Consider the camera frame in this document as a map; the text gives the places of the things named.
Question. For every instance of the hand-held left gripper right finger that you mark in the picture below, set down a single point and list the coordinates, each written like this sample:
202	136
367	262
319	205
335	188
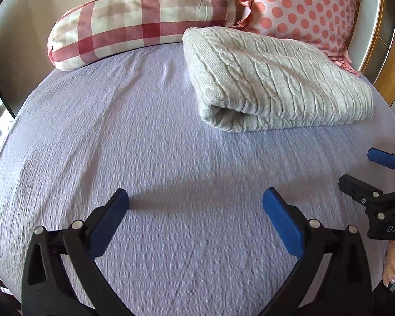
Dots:
284	227

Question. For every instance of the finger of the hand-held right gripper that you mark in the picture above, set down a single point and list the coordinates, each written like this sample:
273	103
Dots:
357	189
381	158

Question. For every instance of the lavender textured bed sheet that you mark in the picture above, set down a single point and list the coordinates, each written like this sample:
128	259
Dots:
144	144

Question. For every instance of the wooden bed headboard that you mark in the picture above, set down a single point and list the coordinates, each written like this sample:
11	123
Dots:
386	39

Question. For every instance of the red checked bolster pillow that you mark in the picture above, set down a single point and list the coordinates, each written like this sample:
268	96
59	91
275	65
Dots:
141	19

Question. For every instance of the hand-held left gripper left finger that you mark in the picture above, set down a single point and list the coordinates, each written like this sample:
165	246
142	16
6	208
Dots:
106	227

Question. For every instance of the person's right hand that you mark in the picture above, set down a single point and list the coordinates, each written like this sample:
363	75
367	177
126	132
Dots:
391	265

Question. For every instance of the pink polka dot pillow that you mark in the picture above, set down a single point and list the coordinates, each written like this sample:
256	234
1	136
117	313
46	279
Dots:
302	6

